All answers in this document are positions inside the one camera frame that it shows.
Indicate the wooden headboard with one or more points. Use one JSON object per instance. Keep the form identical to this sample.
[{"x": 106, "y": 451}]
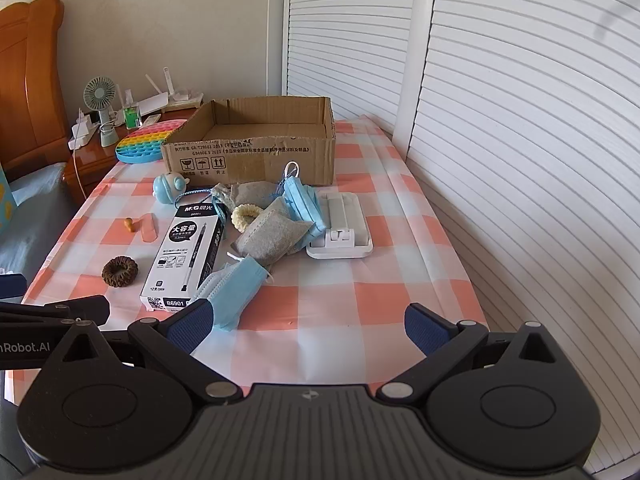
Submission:
[{"x": 27, "y": 85}]

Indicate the white remote control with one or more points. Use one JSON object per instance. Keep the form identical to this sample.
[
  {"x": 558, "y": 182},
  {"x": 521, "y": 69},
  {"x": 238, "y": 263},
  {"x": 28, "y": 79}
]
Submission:
[{"x": 151, "y": 120}]

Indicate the white power strip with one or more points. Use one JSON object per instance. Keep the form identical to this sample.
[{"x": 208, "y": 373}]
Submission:
[{"x": 84, "y": 127}]

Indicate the cardboard box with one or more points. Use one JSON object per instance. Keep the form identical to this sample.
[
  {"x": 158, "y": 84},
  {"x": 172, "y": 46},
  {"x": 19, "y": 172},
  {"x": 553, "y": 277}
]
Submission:
[{"x": 260, "y": 152}]

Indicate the black and white pen box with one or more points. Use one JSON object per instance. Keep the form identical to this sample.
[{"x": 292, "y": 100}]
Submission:
[{"x": 185, "y": 255}]

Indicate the white louvered closet door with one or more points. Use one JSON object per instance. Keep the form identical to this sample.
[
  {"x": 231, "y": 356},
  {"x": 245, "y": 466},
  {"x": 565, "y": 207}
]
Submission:
[
  {"x": 350, "y": 35},
  {"x": 540, "y": 160}
]

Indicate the rainbow pop bubble toy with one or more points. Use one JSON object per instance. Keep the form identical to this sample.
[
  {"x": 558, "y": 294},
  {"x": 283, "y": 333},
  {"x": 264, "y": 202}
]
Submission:
[{"x": 142, "y": 142}]

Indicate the white folding phone stand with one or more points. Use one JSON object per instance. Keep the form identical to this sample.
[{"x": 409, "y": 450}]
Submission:
[{"x": 340, "y": 227}]

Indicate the small orange wooden peg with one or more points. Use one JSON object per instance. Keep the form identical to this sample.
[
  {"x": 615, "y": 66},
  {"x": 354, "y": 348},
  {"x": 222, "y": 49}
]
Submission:
[{"x": 129, "y": 225}]

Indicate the cream hair scrunchie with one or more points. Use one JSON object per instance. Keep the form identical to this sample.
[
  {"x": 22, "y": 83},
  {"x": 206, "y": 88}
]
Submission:
[{"x": 245, "y": 217}]

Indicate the blue yellow printed pillow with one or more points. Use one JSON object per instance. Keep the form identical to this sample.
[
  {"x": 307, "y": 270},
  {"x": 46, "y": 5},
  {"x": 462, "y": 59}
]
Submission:
[{"x": 5, "y": 200}]

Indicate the orange white checked tablecloth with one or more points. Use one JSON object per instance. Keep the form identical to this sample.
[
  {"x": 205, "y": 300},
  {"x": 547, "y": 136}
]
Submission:
[{"x": 370, "y": 280}]

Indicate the green clear bottle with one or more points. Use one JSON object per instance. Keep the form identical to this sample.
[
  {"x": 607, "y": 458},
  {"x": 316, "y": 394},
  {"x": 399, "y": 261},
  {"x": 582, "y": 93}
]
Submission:
[{"x": 131, "y": 115}]

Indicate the white router with antennas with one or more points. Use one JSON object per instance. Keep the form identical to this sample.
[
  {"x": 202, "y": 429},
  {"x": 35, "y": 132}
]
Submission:
[
  {"x": 182, "y": 97},
  {"x": 152, "y": 102}
]

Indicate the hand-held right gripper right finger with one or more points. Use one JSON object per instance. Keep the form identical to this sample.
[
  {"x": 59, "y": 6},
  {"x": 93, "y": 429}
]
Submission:
[{"x": 425, "y": 329}]

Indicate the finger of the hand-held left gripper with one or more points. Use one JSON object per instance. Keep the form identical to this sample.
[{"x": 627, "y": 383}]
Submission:
[{"x": 82, "y": 309}]

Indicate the small green desk fan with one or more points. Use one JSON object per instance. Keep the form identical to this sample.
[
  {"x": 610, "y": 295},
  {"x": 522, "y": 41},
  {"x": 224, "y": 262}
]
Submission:
[{"x": 100, "y": 97}]

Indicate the brown hair scrunchie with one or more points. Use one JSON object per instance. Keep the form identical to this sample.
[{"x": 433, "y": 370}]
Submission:
[{"x": 120, "y": 271}]

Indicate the grey sachet bag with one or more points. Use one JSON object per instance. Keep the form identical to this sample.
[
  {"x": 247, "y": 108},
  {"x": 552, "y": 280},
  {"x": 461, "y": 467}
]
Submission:
[
  {"x": 272, "y": 237},
  {"x": 252, "y": 194}
]

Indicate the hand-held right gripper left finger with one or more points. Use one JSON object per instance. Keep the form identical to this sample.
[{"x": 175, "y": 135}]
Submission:
[{"x": 192, "y": 326}]

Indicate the light blue bed sheet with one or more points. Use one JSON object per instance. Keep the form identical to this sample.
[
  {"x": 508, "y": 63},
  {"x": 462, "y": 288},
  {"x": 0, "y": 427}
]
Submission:
[{"x": 35, "y": 220}]

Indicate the blue round pig toy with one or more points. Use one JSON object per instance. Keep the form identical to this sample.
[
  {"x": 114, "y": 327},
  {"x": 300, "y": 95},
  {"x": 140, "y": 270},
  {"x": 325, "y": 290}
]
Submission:
[{"x": 167, "y": 189}]

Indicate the blue face mask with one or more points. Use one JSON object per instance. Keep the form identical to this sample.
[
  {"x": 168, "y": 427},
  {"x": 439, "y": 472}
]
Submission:
[
  {"x": 300, "y": 200},
  {"x": 235, "y": 285}
]

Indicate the wooden nightstand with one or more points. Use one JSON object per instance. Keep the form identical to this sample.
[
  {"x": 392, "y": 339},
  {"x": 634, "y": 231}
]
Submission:
[{"x": 92, "y": 160}]

